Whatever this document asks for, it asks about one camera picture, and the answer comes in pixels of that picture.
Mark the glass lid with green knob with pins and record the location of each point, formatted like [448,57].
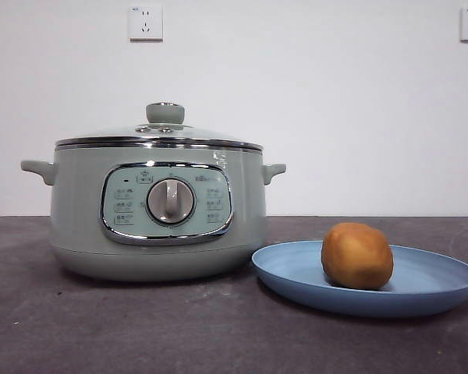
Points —
[165,113]

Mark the brown potato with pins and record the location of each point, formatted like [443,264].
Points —
[357,257]

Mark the blue plate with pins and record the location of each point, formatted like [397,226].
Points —
[296,269]

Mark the pale green electric steamer pot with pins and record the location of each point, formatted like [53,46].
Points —
[82,241]

